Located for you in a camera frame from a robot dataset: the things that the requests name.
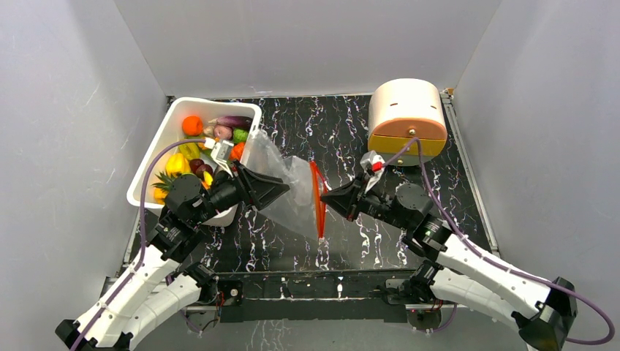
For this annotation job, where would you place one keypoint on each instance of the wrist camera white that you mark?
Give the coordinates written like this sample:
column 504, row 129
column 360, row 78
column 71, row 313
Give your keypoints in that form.
column 373, row 168
column 220, row 152

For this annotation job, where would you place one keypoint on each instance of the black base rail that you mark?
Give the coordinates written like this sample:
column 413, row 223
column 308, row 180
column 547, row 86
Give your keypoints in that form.
column 319, row 295

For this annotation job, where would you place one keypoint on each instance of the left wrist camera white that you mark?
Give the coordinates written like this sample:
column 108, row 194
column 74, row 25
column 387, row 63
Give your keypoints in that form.
column 220, row 152

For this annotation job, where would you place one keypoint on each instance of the white plastic bin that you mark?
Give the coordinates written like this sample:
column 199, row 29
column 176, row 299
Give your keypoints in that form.
column 170, row 131

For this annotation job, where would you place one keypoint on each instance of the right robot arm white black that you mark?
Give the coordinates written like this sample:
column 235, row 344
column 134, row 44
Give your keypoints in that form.
column 455, row 269

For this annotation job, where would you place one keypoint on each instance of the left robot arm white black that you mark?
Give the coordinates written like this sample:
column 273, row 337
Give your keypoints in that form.
column 130, row 310

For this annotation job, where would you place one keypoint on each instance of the round drawer cabinet cream orange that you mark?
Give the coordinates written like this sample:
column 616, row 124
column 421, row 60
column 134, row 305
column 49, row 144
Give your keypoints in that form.
column 401, row 109

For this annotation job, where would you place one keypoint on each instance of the yellow green starfruit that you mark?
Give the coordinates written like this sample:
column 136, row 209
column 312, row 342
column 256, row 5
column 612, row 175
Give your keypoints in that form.
column 190, row 151

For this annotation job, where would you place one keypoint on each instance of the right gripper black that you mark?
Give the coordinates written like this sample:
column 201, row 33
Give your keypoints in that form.
column 358, row 199

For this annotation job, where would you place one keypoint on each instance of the toy pineapple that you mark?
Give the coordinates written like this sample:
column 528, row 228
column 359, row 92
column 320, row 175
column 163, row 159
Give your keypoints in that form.
column 161, row 187

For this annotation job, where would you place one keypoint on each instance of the clear zip bag orange zipper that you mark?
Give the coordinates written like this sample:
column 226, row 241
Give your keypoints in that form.
column 298, row 209

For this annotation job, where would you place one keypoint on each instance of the green vegetable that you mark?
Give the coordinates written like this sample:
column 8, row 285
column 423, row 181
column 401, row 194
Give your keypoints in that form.
column 239, row 135

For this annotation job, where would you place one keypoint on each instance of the red onion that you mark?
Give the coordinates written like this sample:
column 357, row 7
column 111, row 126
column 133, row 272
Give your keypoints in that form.
column 223, row 132

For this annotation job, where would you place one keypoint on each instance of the red tomato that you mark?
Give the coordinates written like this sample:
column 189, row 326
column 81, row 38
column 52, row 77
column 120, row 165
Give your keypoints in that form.
column 237, row 152

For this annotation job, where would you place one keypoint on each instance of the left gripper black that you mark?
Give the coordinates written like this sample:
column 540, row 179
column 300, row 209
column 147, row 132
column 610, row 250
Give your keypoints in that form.
column 257, row 190

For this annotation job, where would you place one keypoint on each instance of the purple eggplant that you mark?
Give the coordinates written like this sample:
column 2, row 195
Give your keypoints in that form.
column 234, row 122

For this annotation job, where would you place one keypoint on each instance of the orange fruit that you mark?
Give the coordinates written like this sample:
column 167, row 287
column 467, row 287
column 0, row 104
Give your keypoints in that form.
column 192, row 126

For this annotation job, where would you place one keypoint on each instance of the yellow bell pepper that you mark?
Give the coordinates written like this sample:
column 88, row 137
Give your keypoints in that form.
column 177, row 165

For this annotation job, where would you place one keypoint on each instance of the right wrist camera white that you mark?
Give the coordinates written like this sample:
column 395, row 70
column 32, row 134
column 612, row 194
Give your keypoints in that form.
column 373, row 168

